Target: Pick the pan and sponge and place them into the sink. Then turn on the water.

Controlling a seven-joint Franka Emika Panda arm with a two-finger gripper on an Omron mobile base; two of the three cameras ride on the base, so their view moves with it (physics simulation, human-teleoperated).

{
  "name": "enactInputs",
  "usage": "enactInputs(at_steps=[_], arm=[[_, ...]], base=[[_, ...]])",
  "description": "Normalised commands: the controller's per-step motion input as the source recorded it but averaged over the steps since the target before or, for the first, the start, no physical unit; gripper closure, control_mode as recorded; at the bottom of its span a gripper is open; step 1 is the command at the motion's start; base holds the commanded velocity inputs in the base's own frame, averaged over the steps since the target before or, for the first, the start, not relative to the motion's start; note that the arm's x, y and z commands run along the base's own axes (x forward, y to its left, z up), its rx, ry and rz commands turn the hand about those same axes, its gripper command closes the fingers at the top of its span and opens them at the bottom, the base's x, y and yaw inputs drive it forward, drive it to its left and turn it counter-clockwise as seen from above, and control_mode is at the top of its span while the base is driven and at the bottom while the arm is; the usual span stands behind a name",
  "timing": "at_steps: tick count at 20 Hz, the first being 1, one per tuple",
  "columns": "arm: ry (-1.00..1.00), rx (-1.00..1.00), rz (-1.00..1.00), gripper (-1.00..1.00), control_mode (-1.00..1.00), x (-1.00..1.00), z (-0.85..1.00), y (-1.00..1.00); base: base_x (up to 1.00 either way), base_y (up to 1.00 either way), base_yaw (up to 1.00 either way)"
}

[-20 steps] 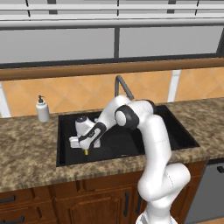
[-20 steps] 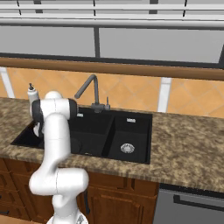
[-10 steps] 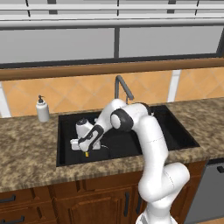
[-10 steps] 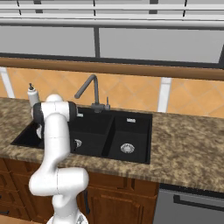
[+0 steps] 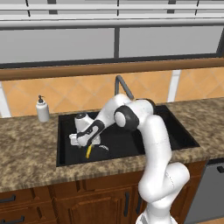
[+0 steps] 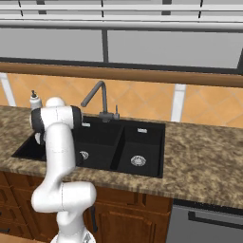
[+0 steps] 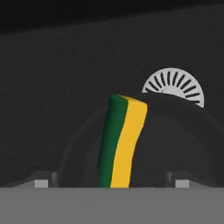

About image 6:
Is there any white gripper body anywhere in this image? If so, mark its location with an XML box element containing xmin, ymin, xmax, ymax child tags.
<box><xmin>33</xmin><ymin>132</ymin><xmax>47</xmax><ymax>146</ymax></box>

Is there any black double sink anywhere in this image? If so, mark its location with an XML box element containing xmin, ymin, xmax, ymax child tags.
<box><xmin>11</xmin><ymin>115</ymin><xmax>167</xmax><ymax>179</ymax></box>

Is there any brown wooden sink front panel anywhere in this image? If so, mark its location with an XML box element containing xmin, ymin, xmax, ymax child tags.
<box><xmin>94</xmin><ymin>185</ymin><xmax>175</xmax><ymax>207</ymax></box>

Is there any white soap dispenser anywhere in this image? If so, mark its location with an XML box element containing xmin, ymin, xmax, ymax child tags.
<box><xmin>28</xmin><ymin>89</ymin><xmax>44</xmax><ymax>111</ymax></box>

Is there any brown wooden drawer stack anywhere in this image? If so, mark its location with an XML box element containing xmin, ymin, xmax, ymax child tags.
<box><xmin>0</xmin><ymin>170</ymin><xmax>60</xmax><ymax>243</ymax></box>

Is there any grey tap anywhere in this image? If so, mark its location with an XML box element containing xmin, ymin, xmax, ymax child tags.
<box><xmin>80</xmin><ymin>80</ymin><xmax>122</xmax><ymax>124</ymax></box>

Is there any brown wooden window sill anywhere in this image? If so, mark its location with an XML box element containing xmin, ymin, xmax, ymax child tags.
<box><xmin>0</xmin><ymin>62</ymin><xmax>243</xmax><ymax>89</ymax></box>

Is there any brown wooden cupboard door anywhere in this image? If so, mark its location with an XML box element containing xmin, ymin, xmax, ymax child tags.
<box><xmin>83</xmin><ymin>200</ymin><xmax>160</xmax><ymax>243</ymax></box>

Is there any grey dishwasher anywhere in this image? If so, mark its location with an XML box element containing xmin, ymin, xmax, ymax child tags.
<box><xmin>165</xmin><ymin>198</ymin><xmax>243</xmax><ymax>243</ymax></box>

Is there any black cupboard door handle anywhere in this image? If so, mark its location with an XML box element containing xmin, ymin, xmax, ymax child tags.
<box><xmin>89</xmin><ymin>205</ymin><xmax>99</xmax><ymax>234</ymax></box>

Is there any window with grey frame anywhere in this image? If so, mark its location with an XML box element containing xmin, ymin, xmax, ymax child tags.
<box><xmin>0</xmin><ymin>0</ymin><xmax>243</xmax><ymax>76</ymax></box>

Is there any black dishwasher handle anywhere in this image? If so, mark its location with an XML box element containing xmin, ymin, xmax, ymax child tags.
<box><xmin>187</xmin><ymin>210</ymin><xmax>243</xmax><ymax>231</ymax></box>

